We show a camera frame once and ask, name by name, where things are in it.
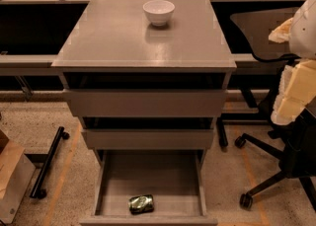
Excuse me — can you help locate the cardboard box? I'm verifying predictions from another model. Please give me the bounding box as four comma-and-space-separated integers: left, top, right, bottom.
0, 131, 35, 224

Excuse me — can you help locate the black office chair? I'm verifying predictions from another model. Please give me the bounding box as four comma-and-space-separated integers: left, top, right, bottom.
215, 6, 316, 211

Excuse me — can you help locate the grey drawer cabinet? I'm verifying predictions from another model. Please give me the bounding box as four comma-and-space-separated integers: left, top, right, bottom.
52, 0, 236, 164

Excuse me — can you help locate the grey middle drawer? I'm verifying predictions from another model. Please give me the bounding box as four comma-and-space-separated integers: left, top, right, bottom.
82, 129, 213, 150

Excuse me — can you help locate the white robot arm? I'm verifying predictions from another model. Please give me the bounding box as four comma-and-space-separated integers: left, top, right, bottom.
269, 0, 316, 125

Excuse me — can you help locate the white ceramic bowl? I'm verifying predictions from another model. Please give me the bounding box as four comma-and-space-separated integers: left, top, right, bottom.
143, 0, 175, 26

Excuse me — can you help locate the grey open bottom drawer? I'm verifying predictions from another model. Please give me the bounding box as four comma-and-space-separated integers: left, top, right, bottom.
80, 150, 217, 226

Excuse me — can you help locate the grey top drawer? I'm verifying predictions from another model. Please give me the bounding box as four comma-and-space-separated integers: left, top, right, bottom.
63, 90, 226, 117

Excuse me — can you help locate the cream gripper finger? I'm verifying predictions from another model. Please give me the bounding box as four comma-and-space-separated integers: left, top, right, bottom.
269, 18, 293, 43
271, 60, 316, 125

